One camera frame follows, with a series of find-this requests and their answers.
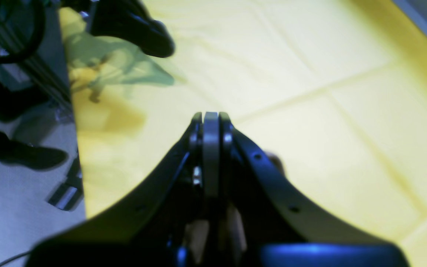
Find brown T-shirt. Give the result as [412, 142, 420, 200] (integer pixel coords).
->
[182, 181, 291, 267]

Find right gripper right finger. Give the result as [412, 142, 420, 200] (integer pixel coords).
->
[212, 113, 409, 267]

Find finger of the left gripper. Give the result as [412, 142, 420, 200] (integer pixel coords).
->
[62, 0, 176, 59]

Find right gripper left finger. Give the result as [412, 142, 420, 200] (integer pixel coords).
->
[26, 113, 202, 267]

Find white power strip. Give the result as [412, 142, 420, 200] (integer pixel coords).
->
[46, 155, 84, 211]

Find yellow table cloth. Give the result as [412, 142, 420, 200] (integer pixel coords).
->
[59, 0, 427, 267]

